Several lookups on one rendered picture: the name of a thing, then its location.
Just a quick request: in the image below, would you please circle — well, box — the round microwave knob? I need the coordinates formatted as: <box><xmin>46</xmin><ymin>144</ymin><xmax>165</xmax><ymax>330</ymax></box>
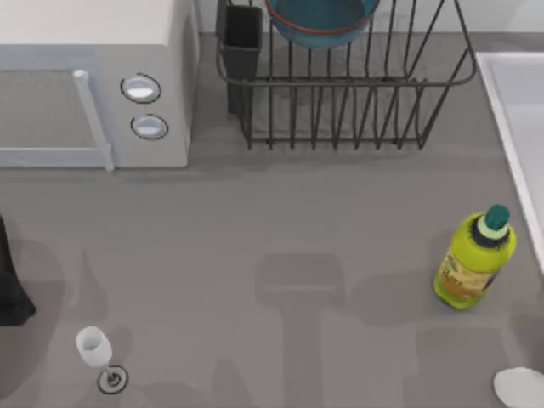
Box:
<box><xmin>130</xmin><ymin>113</ymin><xmax>170</xmax><ymax>140</ymax></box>
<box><xmin>120</xmin><ymin>73</ymin><xmax>162</xmax><ymax>105</ymax></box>

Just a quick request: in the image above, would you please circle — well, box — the black cutlery holder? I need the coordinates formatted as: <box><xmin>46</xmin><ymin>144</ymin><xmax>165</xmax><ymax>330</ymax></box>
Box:
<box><xmin>215</xmin><ymin>3</ymin><xmax>264</xmax><ymax>115</ymax></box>

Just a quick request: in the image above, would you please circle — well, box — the pale microwave oven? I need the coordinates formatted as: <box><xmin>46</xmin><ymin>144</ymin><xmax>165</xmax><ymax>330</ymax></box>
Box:
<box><xmin>0</xmin><ymin>0</ymin><xmax>201</xmax><ymax>173</ymax></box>

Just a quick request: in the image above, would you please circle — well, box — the blue bowl with red rim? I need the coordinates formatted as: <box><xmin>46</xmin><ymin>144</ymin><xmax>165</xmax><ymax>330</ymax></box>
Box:
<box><xmin>263</xmin><ymin>0</ymin><xmax>381</xmax><ymax>49</ymax></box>

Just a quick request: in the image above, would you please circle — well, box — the green bottle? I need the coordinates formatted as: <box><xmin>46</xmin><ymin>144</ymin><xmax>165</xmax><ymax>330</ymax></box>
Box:
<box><xmin>433</xmin><ymin>204</ymin><xmax>518</xmax><ymax>312</ymax></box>

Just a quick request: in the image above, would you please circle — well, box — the clear wine glass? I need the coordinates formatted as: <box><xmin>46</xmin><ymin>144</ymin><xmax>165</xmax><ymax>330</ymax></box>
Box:
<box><xmin>75</xmin><ymin>326</ymin><xmax>129</xmax><ymax>394</ymax></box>

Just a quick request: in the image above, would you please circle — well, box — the white sink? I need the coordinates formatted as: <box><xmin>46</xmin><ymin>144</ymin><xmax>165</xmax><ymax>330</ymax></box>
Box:
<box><xmin>473</xmin><ymin>51</ymin><xmax>544</xmax><ymax>275</ymax></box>

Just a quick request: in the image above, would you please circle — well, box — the black wire dish rack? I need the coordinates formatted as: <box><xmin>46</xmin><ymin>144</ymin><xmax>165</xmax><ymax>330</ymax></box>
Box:
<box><xmin>215</xmin><ymin>0</ymin><xmax>478</xmax><ymax>151</ymax></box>

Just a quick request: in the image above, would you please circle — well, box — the microwave door handle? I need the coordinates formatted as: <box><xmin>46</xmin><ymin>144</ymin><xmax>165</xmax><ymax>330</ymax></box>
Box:
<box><xmin>72</xmin><ymin>69</ymin><xmax>116</xmax><ymax>173</ymax></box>

